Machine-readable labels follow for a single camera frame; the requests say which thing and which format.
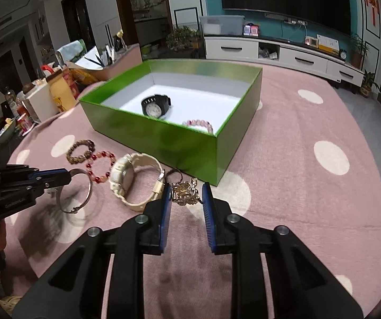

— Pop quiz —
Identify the brown wooden bead bracelet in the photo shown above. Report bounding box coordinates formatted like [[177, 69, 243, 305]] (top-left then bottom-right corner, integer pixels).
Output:
[[66, 140, 96, 164]]

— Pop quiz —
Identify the pink storage box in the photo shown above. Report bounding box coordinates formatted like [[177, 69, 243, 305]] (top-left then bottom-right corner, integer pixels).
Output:
[[67, 43, 143, 80]]

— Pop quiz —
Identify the yellow drink bottle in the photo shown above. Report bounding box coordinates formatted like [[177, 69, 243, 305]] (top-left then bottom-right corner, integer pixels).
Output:
[[46, 70, 77, 113]]

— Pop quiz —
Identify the green cardboard box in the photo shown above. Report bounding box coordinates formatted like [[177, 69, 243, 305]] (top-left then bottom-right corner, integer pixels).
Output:
[[78, 59, 264, 187]]

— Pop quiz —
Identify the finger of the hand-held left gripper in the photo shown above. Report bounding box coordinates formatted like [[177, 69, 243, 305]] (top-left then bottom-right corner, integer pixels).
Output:
[[0, 164, 72, 188], [0, 186, 56, 207]]

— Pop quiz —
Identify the tall potted plant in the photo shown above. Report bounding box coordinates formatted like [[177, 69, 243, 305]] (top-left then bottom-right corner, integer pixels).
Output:
[[350, 33, 370, 69]]

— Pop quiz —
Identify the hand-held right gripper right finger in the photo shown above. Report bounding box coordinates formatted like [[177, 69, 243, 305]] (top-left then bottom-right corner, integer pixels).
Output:
[[202, 182, 365, 319]]

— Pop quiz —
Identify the clear plastic storage bin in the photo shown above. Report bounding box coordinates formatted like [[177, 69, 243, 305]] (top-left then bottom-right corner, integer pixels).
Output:
[[199, 15, 246, 35]]

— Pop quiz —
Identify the white television cabinet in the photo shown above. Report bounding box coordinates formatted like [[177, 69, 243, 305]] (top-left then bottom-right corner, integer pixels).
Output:
[[204, 35, 365, 89]]

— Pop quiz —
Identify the beige wristwatch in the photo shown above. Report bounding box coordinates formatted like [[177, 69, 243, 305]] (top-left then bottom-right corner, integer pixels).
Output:
[[109, 153, 166, 212]]

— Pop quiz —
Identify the red bead bracelet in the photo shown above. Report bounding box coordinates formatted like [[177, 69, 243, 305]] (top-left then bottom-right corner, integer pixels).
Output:
[[85, 151, 116, 184]]

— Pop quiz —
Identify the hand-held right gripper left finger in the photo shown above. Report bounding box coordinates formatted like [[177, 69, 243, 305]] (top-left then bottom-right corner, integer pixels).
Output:
[[11, 183, 173, 319]]

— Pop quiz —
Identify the white box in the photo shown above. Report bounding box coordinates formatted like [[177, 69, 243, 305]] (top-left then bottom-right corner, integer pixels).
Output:
[[23, 81, 58, 123]]

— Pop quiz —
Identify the desk calendar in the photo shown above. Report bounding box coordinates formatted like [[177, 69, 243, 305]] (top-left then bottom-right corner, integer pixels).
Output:
[[316, 34, 340, 54]]

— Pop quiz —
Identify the silver bangle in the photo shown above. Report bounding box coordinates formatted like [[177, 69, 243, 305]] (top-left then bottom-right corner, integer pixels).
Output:
[[46, 169, 93, 214]]

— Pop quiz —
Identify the pink polka-dot tablecloth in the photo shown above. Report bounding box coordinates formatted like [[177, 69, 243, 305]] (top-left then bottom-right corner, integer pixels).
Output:
[[0, 63, 381, 319]]

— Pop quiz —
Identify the black wristwatch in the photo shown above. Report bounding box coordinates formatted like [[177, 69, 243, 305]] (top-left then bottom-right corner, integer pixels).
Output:
[[140, 94, 172, 119]]

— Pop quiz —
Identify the yellow snack packet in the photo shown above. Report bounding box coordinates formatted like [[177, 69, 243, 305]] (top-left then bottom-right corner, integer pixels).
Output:
[[69, 68, 98, 85]]

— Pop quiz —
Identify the large leafy potted plant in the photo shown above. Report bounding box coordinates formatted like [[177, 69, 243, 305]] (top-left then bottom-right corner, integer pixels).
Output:
[[166, 27, 202, 52]]

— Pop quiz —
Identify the gold ornament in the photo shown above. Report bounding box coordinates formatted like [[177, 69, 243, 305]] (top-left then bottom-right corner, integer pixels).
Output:
[[171, 179, 204, 207]]

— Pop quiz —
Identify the green and white bag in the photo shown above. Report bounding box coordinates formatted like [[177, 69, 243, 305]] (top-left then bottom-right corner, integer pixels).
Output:
[[56, 39, 86, 64]]

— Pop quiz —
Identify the pink bead bracelet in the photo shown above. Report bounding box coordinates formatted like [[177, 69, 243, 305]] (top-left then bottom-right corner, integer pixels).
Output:
[[182, 119, 215, 136]]

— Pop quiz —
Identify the small potted plant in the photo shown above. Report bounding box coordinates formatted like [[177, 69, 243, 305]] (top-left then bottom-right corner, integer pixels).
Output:
[[359, 71, 380, 98]]

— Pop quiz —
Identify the small metal ring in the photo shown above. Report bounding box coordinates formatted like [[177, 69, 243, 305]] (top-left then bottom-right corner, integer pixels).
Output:
[[166, 169, 183, 187]]

